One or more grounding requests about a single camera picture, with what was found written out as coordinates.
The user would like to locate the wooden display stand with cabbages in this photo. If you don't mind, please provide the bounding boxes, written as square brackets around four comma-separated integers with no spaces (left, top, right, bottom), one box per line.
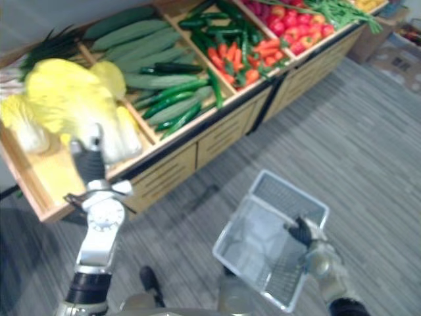
[0,0,292,224]

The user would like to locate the grey-green loofah gourd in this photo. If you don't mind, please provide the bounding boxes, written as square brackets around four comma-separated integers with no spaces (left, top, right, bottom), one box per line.
[114,47,195,73]
[146,86,214,126]
[82,6,155,40]
[91,19,170,52]
[123,72,200,90]
[105,31,182,62]

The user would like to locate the dark robot foot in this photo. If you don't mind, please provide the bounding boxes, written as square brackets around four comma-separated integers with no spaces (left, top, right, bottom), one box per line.
[139,265,165,309]

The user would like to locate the large yellow napa cabbage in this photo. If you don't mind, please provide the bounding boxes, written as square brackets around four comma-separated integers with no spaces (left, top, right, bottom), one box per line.
[24,59,118,139]

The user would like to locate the brown cardboard box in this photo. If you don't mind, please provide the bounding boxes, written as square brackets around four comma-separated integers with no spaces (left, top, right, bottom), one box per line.
[348,6,410,65]

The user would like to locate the small yellow napa cabbage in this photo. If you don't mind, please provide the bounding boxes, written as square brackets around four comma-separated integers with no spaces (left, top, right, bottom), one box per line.
[90,61,128,99]

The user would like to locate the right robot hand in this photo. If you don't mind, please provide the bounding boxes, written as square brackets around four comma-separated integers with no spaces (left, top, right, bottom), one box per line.
[284,215,326,246]

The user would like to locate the yellow produce pile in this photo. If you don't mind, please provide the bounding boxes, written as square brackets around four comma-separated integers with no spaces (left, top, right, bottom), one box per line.
[355,0,387,11]

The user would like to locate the pink radish bunch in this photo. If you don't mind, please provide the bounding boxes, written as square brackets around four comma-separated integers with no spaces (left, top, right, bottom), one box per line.
[241,0,274,20]

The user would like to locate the dark green cucumber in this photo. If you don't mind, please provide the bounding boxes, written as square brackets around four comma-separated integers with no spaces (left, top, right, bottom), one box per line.
[179,18,211,29]
[141,62,203,75]
[205,26,244,36]
[192,31,218,55]

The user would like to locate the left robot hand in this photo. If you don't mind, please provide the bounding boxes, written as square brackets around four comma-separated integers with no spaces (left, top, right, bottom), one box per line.
[68,123,108,185]

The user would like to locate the yellow white napa cabbage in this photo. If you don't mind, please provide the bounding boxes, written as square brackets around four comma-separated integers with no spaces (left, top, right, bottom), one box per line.
[98,107,144,164]
[0,95,50,154]

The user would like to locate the dark green scallion bunch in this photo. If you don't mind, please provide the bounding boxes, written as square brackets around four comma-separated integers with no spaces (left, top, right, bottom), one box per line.
[19,26,86,80]

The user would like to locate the bundle of green beans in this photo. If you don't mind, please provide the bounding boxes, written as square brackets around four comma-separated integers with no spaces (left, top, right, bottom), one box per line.
[304,0,384,34]

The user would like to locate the flat printed cardboard box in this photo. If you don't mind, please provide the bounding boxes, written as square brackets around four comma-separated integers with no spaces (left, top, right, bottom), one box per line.
[368,41,421,93]

